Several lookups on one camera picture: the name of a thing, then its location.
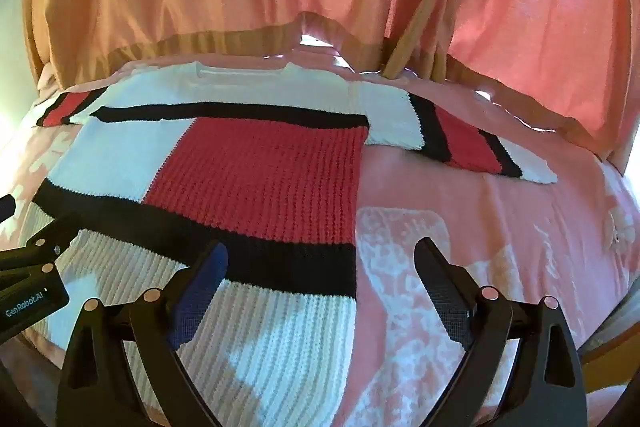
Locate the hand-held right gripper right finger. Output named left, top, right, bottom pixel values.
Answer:
left=413, top=236, right=589, bottom=427

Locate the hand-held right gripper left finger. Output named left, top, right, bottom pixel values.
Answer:
left=56, top=240, right=231, bottom=427

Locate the white red black knit sweater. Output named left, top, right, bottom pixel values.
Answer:
left=36, top=61, right=559, bottom=427

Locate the pink printed blanket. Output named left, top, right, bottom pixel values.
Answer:
left=0, top=49, right=640, bottom=427

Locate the pink curtain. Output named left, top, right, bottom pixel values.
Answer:
left=280, top=0, right=637, bottom=168

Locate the wooden bed frame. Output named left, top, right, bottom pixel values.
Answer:
left=572, top=274, right=640, bottom=395

